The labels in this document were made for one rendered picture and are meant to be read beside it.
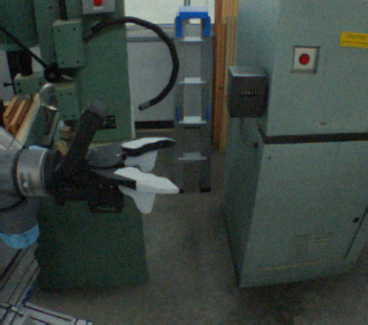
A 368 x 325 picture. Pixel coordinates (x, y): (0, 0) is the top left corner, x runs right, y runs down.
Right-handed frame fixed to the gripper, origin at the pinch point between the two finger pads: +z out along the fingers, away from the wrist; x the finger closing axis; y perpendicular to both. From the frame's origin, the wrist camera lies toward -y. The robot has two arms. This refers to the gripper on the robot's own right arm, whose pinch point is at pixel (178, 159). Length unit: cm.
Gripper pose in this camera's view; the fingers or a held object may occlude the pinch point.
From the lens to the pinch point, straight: 53.0
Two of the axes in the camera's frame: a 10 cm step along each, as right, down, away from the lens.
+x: 0.4, 4.0, -9.2
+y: 0.0, 9.2, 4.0
